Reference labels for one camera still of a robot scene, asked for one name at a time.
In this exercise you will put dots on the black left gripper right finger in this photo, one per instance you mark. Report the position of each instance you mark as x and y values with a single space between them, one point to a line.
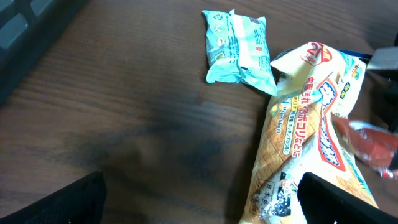
323 202

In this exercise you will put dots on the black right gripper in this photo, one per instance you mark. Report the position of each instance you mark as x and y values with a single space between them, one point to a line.
391 97

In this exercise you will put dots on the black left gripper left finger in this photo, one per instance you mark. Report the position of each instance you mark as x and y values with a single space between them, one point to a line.
81 202

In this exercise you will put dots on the red Top chocolate bar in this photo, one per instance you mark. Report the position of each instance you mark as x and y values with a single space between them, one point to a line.
374 146

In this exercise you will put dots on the yellow chips bag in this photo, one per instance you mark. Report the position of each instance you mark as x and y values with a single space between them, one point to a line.
316 83

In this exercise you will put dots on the teal snack packet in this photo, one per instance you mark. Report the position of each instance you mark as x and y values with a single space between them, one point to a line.
237 50

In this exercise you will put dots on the grey plastic shopping basket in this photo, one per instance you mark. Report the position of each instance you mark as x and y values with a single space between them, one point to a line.
28 29

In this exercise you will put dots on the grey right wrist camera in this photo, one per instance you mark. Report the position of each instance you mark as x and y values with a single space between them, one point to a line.
384 59

